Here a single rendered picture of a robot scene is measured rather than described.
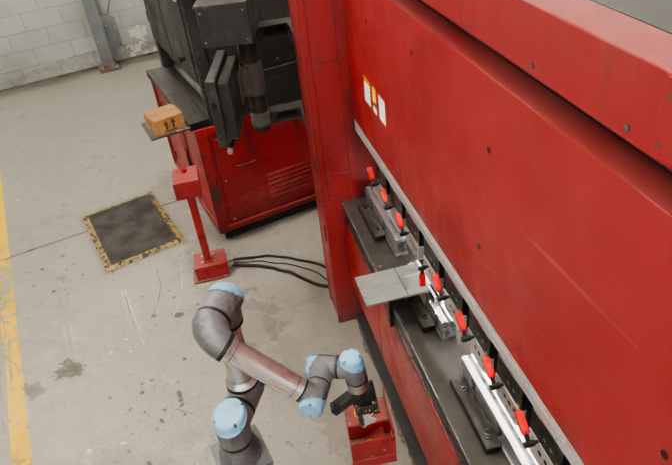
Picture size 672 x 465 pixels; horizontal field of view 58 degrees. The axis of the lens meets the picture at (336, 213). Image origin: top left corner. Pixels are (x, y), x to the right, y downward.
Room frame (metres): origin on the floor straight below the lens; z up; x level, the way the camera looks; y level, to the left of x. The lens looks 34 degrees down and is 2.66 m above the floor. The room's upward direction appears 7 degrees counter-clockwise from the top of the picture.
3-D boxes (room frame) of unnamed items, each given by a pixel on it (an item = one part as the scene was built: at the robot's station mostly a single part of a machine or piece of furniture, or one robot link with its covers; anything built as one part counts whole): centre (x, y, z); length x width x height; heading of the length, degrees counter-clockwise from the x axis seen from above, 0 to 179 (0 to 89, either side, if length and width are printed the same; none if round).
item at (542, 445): (0.93, -0.51, 1.20); 0.15 x 0.09 x 0.17; 10
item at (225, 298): (1.45, 0.40, 1.15); 0.15 x 0.12 x 0.55; 164
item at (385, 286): (1.87, -0.19, 1.00); 0.26 x 0.18 x 0.01; 100
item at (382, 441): (1.39, -0.03, 0.75); 0.20 x 0.16 x 0.18; 4
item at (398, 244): (2.44, -0.24, 0.92); 0.50 x 0.06 x 0.10; 10
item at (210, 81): (3.00, 0.49, 1.42); 0.45 x 0.12 x 0.36; 178
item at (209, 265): (3.34, 0.92, 0.41); 0.25 x 0.20 x 0.83; 100
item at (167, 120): (3.68, 1.04, 1.04); 0.30 x 0.26 x 0.12; 24
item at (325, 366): (1.34, 0.10, 1.13); 0.11 x 0.11 x 0.08; 74
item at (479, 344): (1.33, -0.44, 1.20); 0.15 x 0.09 x 0.17; 10
